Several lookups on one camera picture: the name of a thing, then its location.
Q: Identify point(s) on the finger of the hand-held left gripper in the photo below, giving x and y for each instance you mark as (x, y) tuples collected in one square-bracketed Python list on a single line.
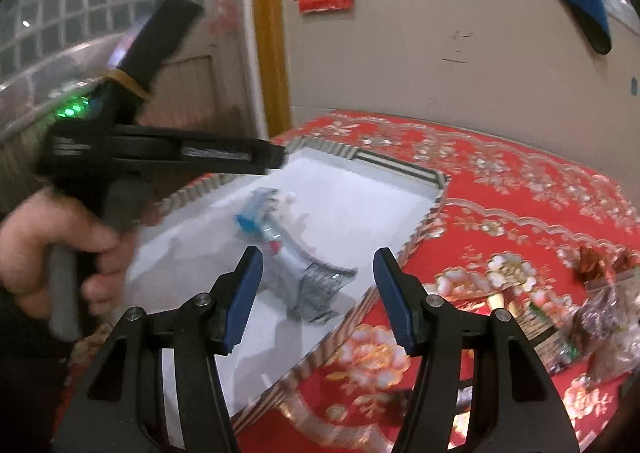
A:
[(210, 148)]

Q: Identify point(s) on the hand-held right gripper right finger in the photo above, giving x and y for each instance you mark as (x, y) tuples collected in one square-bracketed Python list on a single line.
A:
[(392, 298)]

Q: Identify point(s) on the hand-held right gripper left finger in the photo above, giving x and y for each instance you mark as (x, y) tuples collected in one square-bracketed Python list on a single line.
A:
[(244, 295)]

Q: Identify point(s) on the silver snack packet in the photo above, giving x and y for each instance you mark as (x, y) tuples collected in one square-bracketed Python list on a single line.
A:
[(315, 283)]

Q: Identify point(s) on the blue white snack packet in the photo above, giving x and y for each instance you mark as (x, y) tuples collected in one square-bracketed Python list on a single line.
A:
[(262, 218)]

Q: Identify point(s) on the white box with striped rim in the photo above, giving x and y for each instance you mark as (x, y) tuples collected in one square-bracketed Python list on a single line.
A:
[(350, 203)]

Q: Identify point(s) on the brown patterned snack packet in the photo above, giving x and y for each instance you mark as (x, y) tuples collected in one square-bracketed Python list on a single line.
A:
[(547, 338)]

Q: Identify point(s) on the clear brown snack packet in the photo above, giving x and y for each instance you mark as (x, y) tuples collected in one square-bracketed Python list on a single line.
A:
[(607, 328)]

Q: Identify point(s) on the person's left hand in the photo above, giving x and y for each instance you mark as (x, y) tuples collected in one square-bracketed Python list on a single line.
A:
[(27, 243)]

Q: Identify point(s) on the brown slatted panel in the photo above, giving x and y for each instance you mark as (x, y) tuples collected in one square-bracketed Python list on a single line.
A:
[(200, 98)]

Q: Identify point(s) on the red floral tablecloth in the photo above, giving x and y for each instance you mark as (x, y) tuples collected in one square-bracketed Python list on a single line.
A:
[(500, 213)]

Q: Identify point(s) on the wooden door frame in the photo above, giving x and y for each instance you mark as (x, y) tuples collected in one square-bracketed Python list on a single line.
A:
[(270, 33)]

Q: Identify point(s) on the teal wall sticker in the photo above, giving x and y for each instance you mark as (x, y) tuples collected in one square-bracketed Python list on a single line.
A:
[(635, 86)]

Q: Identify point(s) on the white wall switch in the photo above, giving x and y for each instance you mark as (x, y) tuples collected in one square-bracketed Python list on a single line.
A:
[(622, 13)]

